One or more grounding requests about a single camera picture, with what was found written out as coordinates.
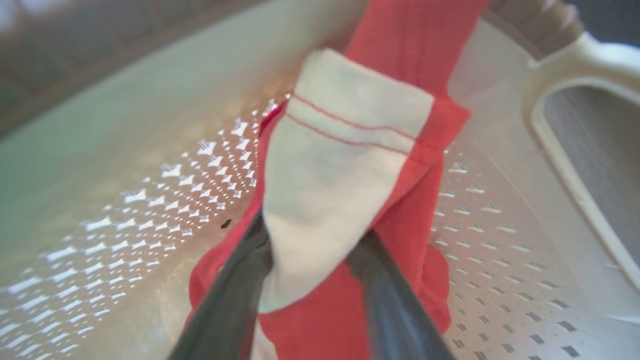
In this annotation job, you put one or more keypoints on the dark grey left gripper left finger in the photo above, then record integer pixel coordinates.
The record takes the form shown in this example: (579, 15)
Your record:
(230, 300)

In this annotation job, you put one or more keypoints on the red and white garment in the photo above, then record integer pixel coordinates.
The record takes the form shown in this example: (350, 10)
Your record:
(345, 190)

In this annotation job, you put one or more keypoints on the white plastic laundry basket brown rim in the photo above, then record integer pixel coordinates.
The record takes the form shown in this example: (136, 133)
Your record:
(125, 165)

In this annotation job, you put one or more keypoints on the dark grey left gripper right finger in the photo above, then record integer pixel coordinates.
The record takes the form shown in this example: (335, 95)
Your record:
(395, 305)

